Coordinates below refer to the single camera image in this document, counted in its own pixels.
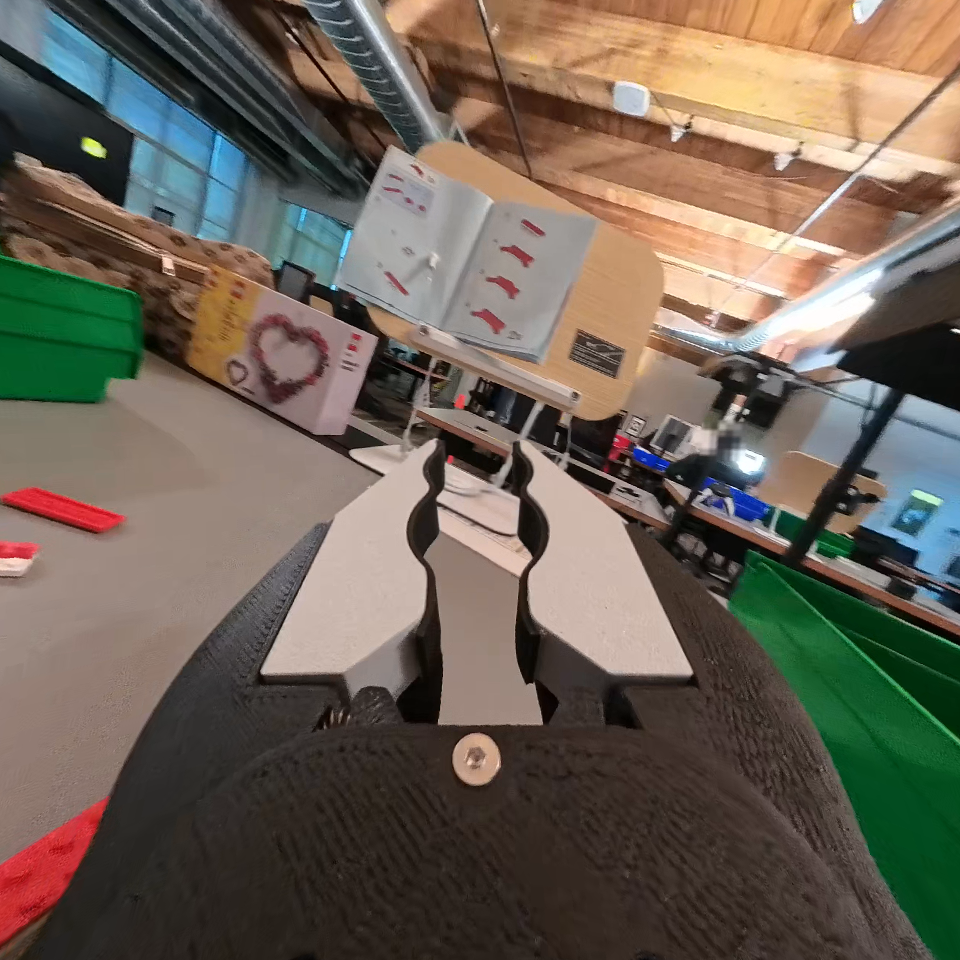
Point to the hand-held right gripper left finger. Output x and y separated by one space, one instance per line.
360 592

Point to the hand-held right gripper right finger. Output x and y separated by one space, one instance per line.
600 600

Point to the red and white lego assembly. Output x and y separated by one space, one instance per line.
16 559

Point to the lego box with heart picture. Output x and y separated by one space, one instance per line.
300 375

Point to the long red lego plate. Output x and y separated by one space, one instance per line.
64 510

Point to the lego instruction booklet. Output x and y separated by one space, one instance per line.
450 247

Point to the large red lego plate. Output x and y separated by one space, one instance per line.
45 870

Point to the blue storage bin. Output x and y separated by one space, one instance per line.
651 457
739 506

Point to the background wooden desk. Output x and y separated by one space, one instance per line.
847 574

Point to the green plastic bin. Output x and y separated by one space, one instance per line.
847 712
60 337

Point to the black desk leg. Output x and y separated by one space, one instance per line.
847 465

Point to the dark computer monitor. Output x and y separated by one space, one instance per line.
295 281

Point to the floral patterned sofa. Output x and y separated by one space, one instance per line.
112 240

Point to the white ceiling access point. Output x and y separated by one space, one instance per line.
630 98

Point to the silver ceiling duct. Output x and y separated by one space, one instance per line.
382 67

